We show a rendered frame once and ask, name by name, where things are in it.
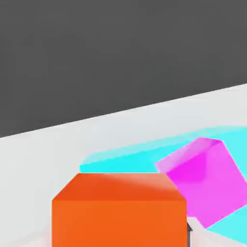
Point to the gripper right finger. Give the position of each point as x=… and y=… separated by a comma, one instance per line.
x=200, y=237

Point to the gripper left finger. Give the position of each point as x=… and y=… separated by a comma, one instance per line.
x=40, y=239

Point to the small orange cube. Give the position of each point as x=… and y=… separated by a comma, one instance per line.
x=119, y=222

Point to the small magenta cube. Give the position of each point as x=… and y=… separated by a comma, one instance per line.
x=210, y=189

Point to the large cyan box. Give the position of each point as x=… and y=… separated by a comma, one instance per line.
x=131, y=164

